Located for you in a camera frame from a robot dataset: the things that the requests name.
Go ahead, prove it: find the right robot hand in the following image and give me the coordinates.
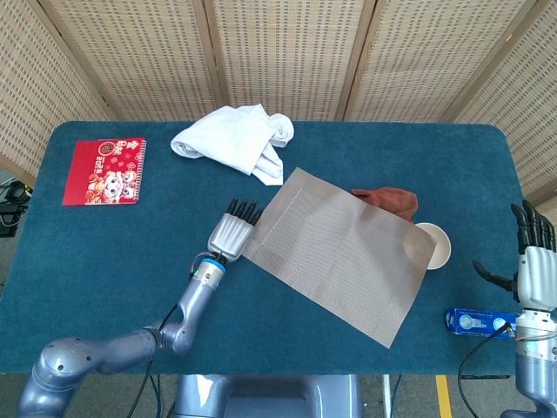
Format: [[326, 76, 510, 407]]
[[473, 199, 557, 313]]

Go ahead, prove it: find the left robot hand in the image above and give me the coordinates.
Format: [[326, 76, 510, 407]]
[[207, 196, 266, 264]]

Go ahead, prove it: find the small white bowl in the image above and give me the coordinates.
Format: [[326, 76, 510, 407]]
[[415, 222, 452, 271]]

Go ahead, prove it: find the brown woven placemat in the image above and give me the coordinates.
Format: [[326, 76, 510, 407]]
[[244, 167, 439, 349]]

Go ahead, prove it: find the blue toothpaste box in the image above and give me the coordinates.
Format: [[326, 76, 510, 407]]
[[444, 307, 521, 339]]

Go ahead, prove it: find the crumpled white cloth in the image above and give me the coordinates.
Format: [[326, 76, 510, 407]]
[[170, 103, 296, 188]]

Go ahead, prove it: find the teal carpet table cover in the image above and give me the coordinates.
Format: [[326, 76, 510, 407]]
[[0, 120, 547, 376]]

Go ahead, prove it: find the red spiral calendar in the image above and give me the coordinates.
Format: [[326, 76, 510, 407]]
[[61, 138, 147, 207]]

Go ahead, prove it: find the grey-blue robot torso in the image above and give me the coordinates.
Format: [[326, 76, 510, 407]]
[[167, 373, 362, 418]]

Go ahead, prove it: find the rust brown microfiber cloth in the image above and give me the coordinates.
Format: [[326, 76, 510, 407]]
[[351, 186, 419, 224]]

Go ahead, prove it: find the woven bamboo folding screen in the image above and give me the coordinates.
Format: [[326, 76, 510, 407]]
[[0, 0, 557, 280]]

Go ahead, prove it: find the white table leg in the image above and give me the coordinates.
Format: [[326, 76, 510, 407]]
[[381, 374, 392, 418]]

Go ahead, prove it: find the black floor equipment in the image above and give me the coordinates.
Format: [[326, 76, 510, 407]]
[[0, 180, 34, 239]]

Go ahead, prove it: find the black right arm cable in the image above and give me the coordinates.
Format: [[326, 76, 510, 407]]
[[456, 321, 517, 393]]

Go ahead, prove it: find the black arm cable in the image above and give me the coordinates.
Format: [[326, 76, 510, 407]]
[[456, 321, 517, 393], [129, 302, 182, 418]]

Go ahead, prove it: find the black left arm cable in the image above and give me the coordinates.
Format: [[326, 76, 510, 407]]
[[129, 302, 182, 418]]

